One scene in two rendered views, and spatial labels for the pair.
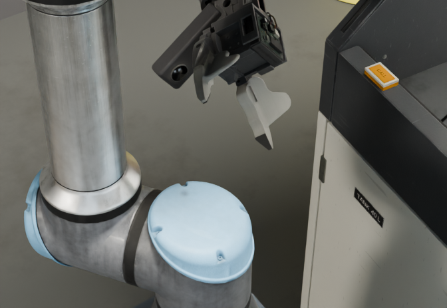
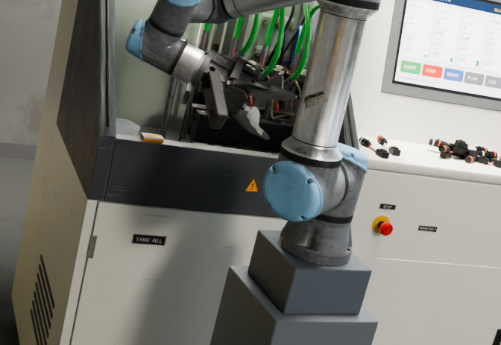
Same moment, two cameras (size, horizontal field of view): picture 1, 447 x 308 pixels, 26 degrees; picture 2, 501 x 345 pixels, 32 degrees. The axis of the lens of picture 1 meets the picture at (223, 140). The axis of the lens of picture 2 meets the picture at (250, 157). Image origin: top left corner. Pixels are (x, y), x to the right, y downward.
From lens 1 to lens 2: 1.92 m
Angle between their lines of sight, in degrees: 74
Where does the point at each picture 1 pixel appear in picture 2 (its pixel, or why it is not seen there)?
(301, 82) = not seen: outside the picture
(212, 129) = not seen: outside the picture
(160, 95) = not seen: outside the picture
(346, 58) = (124, 138)
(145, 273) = (351, 185)
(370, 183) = (150, 219)
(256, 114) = (255, 123)
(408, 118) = (190, 147)
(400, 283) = (183, 275)
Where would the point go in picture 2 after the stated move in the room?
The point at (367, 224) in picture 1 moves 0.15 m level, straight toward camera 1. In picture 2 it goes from (147, 255) to (200, 276)
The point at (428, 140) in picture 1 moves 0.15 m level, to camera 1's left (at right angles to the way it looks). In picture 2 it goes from (209, 150) to (195, 166)
